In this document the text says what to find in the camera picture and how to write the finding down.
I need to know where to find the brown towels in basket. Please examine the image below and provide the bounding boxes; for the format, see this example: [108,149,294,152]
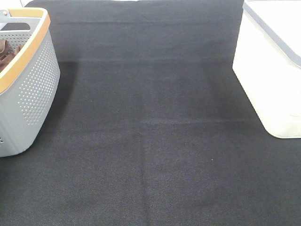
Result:
[0,39,23,72]

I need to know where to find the grey perforated laundry basket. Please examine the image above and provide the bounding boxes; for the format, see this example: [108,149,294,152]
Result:
[0,8,60,157]

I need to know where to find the white storage bin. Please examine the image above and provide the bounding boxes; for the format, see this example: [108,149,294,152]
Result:
[232,0,301,138]

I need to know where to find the black fabric table mat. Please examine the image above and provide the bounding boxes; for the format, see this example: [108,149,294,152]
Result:
[0,0,301,226]

